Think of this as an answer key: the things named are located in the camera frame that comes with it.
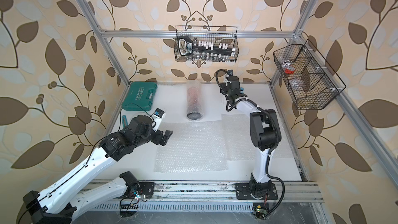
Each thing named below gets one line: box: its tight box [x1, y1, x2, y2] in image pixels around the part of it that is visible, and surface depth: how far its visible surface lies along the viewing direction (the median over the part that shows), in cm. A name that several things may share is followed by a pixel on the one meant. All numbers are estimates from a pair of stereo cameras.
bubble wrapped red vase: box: [186, 79, 204, 122], surface depth 101 cm
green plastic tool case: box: [121, 81, 158, 112], surface depth 111 cm
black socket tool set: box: [178, 35, 236, 62], surface depth 86 cm
